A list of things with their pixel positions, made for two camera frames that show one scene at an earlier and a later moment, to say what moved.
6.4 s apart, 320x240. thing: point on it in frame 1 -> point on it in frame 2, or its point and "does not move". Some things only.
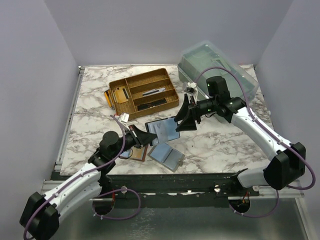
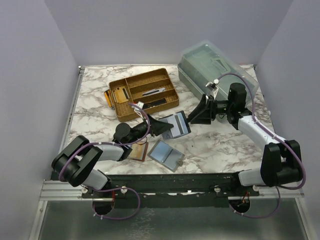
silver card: (153, 92) does not move
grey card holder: (167, 156) does not move
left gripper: (140, 138) -> (157, 127)
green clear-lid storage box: (205, 60) does not move
